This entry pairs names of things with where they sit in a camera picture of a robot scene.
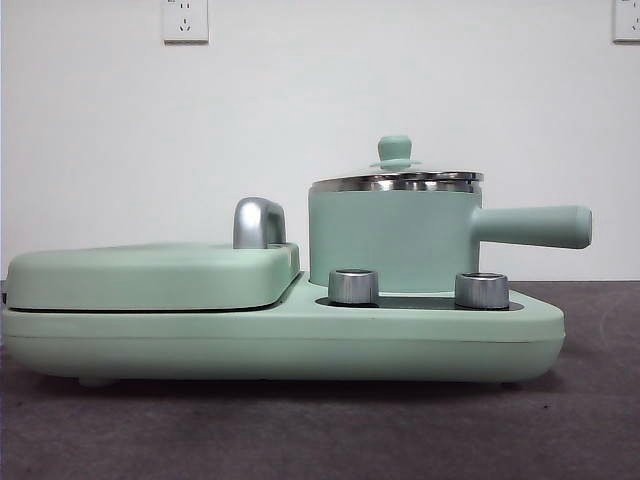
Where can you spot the glass lid with green knob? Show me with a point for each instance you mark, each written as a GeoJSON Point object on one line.
{"type": "Point", "coordinates": [395, 150]}

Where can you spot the silver control knob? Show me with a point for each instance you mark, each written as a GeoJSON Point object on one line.
{"type": "Point", "coordinates": [481, 290]}
{"type": "Point", "coordinates": [352, 287]}

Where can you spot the green grill cover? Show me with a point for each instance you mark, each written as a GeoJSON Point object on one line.
{"type": "Point", "coordinates": [150, 280]}

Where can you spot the white wall socket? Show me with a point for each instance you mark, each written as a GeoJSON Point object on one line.
{"type": "Point", "coordinates": [627, 20]}
{"type": "Point", "coordinates": [186, 20]}

